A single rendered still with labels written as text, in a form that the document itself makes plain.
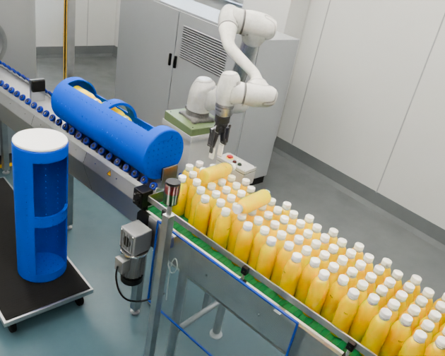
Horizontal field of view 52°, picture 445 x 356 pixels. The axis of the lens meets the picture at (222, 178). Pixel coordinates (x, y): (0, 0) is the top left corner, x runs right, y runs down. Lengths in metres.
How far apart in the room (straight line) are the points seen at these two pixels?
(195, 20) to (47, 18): 3.65
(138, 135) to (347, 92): 2.92
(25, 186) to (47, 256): 0.69
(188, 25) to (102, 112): 2.11
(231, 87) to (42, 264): 1.69
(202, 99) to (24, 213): 1.25
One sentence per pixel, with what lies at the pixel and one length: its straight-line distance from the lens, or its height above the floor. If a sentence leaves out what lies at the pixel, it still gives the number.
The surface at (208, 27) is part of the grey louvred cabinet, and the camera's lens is 4.32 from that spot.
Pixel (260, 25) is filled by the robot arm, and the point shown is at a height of 1.76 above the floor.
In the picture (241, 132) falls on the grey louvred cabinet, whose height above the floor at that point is 0.63.
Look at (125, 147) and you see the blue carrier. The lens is 2.44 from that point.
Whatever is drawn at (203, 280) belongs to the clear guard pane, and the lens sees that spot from 2.07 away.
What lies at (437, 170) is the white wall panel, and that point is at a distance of 4.54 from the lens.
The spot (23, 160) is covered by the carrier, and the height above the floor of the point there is 0.97.
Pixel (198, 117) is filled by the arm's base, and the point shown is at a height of 1.08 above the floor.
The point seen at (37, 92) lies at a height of 0.99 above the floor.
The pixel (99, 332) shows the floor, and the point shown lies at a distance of 2.93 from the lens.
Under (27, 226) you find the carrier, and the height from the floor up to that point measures 0.56.
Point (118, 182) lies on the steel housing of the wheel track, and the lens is 2.59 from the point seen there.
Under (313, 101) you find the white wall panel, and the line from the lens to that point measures 5.13.
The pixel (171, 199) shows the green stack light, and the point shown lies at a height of 1.19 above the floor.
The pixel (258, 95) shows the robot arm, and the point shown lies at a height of 1.53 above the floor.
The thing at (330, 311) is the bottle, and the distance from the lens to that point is 1.90.
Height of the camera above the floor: 2.17
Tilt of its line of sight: 28 degrees down
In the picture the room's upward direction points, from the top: 11 degrees clockwise
